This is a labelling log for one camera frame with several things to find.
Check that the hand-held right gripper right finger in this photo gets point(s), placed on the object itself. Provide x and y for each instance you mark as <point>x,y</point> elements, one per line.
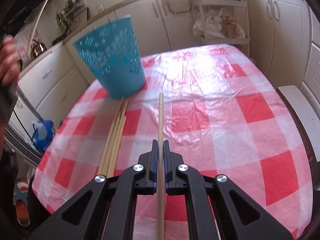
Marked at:
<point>166,160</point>

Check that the steel kettle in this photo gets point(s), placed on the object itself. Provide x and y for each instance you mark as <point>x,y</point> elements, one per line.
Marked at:
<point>38,48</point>

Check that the person's left hand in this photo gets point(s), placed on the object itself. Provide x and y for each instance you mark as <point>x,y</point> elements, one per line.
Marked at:
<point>8,60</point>

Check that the clear plastic bottle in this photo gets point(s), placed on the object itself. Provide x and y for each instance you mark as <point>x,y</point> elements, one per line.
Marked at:
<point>100,7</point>

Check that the pink snack bag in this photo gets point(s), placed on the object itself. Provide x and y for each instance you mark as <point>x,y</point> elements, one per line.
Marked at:
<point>232,26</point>

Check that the cream tall cabinet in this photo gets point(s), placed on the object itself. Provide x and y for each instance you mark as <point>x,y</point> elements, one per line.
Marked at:
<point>280,30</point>

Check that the bundle of wooden sticks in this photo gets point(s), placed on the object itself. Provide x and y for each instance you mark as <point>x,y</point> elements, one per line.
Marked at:
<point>109,155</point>

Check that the white topped stool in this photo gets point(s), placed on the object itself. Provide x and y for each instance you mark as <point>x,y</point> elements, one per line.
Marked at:
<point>292,100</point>

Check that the white hanging waste bin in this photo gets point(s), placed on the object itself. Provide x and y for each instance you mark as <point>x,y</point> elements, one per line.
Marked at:
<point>176,2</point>

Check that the red white checked tablecloth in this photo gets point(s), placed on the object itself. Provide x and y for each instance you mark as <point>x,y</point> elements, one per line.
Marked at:
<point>212,110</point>

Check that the blue plastic bag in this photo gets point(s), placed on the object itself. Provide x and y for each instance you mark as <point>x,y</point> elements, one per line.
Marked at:
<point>43,136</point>

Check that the pink wall stickers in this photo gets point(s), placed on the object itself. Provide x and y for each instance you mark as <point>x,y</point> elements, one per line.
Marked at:
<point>25,42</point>

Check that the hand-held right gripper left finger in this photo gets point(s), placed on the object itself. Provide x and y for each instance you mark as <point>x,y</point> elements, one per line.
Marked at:
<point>155,160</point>

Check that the beige wooden chopstick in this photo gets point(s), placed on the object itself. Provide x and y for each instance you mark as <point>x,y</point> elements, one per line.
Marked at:
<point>161,120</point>
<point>106,155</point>
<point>113,155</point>
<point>117,155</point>
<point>41,17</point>

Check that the blue perforated plastic basket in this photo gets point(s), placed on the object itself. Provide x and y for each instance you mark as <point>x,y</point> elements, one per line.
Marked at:
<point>112,62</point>

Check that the white plastic bag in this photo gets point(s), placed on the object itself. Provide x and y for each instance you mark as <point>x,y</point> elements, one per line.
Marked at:
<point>208,25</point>

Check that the cream kitchen base cabinets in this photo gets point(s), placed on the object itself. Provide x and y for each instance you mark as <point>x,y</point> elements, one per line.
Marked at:
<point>50,80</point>

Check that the white shelf cart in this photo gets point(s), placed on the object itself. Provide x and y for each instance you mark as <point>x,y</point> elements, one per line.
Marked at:
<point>220,3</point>

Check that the orange patterned slipper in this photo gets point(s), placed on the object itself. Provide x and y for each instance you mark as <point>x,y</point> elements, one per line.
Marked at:
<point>22,205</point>

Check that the wall utensil rack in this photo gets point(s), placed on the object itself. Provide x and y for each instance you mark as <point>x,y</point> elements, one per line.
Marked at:
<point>71,15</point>

